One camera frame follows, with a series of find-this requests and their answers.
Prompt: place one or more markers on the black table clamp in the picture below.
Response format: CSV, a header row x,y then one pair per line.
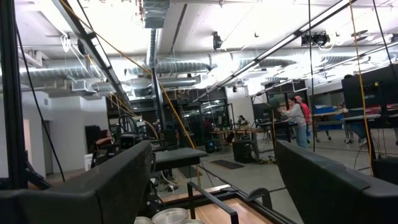
x,y
262,192

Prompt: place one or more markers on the peas label can blue base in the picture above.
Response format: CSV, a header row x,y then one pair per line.
x,y
143,221

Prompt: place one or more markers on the peaches label can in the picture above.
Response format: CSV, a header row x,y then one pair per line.
x,y
169,216

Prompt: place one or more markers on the teal label can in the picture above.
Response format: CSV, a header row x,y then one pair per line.
x,y
192,222

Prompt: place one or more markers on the silver ventilation duct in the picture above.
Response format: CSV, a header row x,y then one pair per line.
x,y
183,67

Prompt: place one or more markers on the black light rail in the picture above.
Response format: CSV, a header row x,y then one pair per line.
x,y
297,33
90,46

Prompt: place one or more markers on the dark grey desk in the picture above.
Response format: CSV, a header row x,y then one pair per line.
x,y
180,157

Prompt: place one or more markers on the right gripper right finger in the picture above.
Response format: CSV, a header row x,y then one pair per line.
x,y
335,199

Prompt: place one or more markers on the blue crate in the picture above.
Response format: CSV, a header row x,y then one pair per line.
x,y
323,110

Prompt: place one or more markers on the plain black floor mat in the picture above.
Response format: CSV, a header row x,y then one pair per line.
x,y
228,164

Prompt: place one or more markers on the black ceiling spotlight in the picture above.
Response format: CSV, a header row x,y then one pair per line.
x,y
217,40
315,39

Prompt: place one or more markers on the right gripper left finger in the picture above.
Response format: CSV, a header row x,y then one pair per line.
x,y
93,199

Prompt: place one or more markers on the person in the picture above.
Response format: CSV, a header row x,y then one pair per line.
x,y
354,130
241,119
297,123
306,109
104,140

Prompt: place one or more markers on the black metal rig frame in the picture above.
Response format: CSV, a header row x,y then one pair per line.
x,y
12,93

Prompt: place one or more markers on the black cabinet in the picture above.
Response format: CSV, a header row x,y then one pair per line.
x,y
242,152

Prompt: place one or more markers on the black case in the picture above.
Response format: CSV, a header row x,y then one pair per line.
x,y
385,169

